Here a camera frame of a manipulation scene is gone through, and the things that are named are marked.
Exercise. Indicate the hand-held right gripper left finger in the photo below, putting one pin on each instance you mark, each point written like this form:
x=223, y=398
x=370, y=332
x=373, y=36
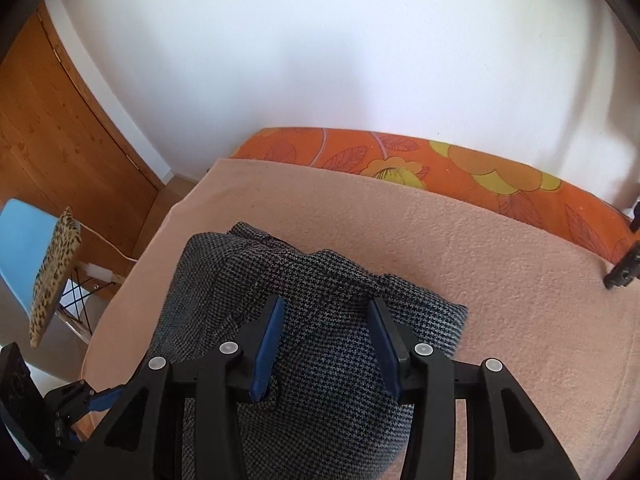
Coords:
x=267, y=350

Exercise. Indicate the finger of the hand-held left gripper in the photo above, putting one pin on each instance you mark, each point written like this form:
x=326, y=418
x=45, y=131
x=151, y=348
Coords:
x=67, y=427
x=75, y=397

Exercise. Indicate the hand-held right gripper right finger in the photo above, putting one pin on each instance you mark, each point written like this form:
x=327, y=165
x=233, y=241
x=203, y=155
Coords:
x=387, y=355

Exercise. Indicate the grey houndstooth pants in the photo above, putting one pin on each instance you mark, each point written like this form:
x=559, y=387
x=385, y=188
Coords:
x=320, y=300

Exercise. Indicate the leopard print cushion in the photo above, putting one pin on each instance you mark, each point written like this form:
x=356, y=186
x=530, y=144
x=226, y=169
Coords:
x=52, y=275

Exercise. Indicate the peach blanket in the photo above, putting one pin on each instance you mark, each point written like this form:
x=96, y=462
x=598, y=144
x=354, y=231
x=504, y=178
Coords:
x=500, y=285

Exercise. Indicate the blue chair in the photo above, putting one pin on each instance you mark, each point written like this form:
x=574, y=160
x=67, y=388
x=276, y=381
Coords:
x=22, y=240

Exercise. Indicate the wooden door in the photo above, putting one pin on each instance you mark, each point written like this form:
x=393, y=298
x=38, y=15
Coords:
x=55, y=150

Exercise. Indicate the white door frame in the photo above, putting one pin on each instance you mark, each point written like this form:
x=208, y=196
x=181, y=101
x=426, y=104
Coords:
x=110, y=100

